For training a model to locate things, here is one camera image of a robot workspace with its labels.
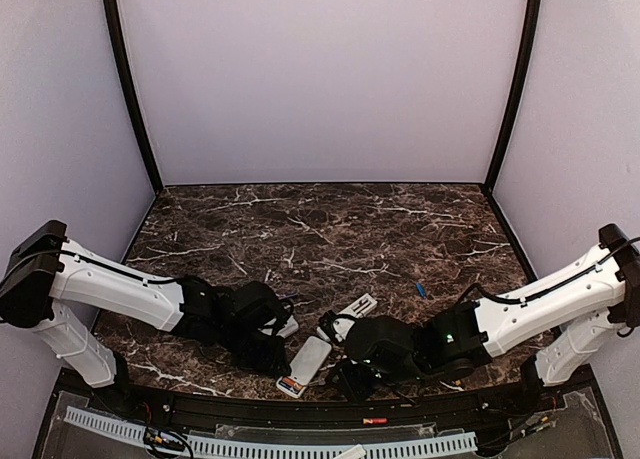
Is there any white remote with buttons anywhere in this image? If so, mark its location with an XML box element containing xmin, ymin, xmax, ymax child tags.
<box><xmin>277</xmin><ymin>316</ymin><xmax>299</xmax><ymax>339</ymax></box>

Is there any black left frame post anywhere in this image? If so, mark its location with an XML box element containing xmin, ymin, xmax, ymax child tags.
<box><xmin>102</xmin><ymin>0</ymin><xmax>164</xmax><ymax>195</ymax></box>

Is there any white remote back side up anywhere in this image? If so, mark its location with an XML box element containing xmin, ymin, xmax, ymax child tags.
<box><xmin>276</xmin><ymin>336</ymin><xmax>332</xmax><ymax>399</ymax></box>

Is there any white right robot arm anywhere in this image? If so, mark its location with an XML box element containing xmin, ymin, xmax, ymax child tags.
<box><xmin>322</xmin><ymin>224</ymin><xmax>639</xmax><ymax>413</ymax></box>

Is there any black right frame post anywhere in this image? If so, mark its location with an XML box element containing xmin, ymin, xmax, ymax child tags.
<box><xmin>483</xmin><ymin>0</ymin><xmax>542</xmax><ymax>196</ymax></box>

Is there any black frame post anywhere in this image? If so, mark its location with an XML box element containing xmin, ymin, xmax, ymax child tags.
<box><xmin>102</xmin><ymin>0</ymin><xmax>164</xmax><ymax>195</ymax></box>
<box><xmin>483</xmin><ymin>0</ymin><xmax>542</xmax><ymax>196</ymax></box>

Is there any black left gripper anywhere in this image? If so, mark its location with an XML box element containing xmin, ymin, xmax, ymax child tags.
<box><xmin>217</xmin><ymin>322</ymin><xmax>291</xmax><ymax>377</ymax></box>

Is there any slim white remote with QR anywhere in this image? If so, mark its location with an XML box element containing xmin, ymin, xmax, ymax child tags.
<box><xmin>340</xmin><ymin>293</ymin><xmax>378</xmax><ymax>318</ymax></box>

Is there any orange battery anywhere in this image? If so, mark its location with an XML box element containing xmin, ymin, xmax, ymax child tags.
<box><xmin>281</xmin><ymin>377</ymin><xmax>303</xmax><ymax>391</ymax></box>
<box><xmin>362</xmin><ymin>418</ymin><xmax>388</xmax><ymax>426</ymax></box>

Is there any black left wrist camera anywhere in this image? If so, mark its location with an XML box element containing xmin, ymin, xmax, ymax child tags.
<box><xmin>233</xmin><ymin>281</ymin><xmax>294</xmax><ymax>334</ymax></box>

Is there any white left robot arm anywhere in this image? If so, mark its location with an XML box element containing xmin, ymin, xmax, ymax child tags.
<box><xmin>1</xmin><ymin>220</ymin><xmax>292</xmax><ymax>415</ymax></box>

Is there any white slotted cable duct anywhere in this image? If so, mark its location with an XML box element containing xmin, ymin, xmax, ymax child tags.
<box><xmin>63</xmin><ymin>406</ymin><xmax>477</xmax><ymax>458</ymax></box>

